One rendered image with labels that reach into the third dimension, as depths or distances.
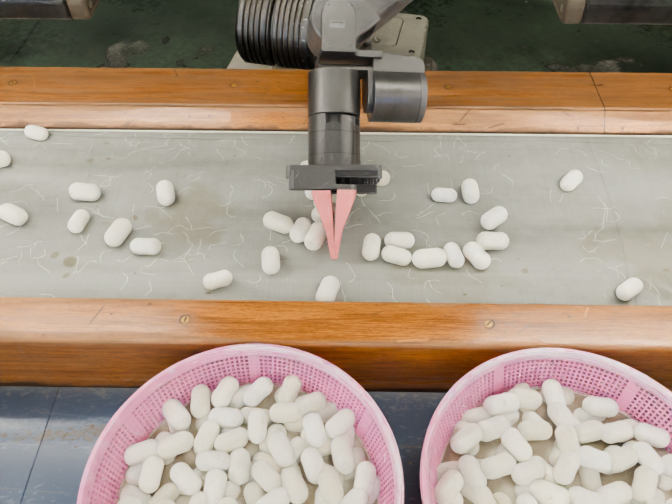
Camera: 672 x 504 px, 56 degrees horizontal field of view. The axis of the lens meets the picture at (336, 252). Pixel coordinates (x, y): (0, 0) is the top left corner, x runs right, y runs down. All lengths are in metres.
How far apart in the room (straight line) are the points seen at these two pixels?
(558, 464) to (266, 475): 0.26
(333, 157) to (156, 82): 0.37
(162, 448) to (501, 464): 0.30
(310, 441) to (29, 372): 0.31
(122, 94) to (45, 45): 1.77
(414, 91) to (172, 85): 0.39
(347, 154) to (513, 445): 0.33
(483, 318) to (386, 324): 0.10
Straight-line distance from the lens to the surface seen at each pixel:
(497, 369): 0.63
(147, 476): 0.60
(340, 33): 0.69
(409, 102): 0.70
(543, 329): 0.66
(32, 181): 0.89
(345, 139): 0.68
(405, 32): 1.63
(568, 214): 0.81
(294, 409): 0.61
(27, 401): 0.76
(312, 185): 0.66
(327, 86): 0.69
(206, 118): 0.90
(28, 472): 0.72
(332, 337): 0.62
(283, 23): 1.06
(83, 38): 2.70
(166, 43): 2.58
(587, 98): 0.96
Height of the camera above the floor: 1.29
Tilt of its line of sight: 49 degrees down
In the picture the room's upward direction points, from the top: straight up
